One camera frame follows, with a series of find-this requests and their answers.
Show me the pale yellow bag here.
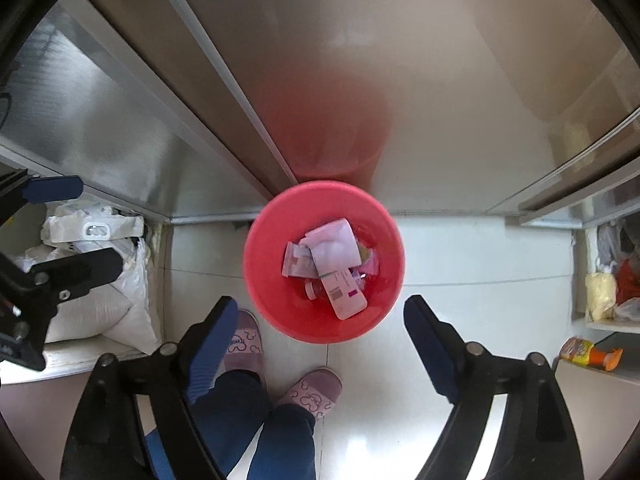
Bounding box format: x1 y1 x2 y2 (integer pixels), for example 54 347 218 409
585 271 617 322

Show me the person's left leg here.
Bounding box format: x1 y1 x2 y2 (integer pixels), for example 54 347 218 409
145 367 273 480

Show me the person's left slipper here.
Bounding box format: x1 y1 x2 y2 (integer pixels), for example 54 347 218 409
220 309 266 376

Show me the white plastic bag with handle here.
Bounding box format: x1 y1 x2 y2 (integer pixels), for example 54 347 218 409
41 201 146 251

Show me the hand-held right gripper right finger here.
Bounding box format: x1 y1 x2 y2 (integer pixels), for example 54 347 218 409
403 295 585 480

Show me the steel cabinet door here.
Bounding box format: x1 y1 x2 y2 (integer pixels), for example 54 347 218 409
165 0 640 216

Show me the person's leg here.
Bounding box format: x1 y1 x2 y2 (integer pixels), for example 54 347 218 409
247 402 318 480
145 367 273 480

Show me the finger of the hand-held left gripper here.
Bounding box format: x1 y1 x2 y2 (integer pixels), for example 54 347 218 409
0 247 123 332
0 170 84 221

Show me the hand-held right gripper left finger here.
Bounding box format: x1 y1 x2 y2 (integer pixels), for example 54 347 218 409
60 296 240 480

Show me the person's right slipper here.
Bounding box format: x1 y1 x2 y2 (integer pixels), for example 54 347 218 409
275 367 343 421

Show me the red plastic bucket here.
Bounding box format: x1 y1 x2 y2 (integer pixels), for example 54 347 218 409
243 181 406 345

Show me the person's right leg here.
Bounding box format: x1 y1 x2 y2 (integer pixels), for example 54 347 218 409
247 402 318 480

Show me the red plastic bag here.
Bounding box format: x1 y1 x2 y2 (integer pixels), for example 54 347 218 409
615 257 640 306

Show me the small pink white box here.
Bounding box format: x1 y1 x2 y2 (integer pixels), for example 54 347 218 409
281 241 321 279

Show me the orange yellow plastic bottle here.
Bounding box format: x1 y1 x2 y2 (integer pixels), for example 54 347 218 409
557 336 624 372

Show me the white woven sack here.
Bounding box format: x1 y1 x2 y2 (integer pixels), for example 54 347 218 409
15 240 161 356

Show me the clear plastic bag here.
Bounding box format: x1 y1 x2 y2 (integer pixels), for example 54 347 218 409
595 222 626 271

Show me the person's slipper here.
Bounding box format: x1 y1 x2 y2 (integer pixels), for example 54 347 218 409
220 309 266 376
275 367 343 421

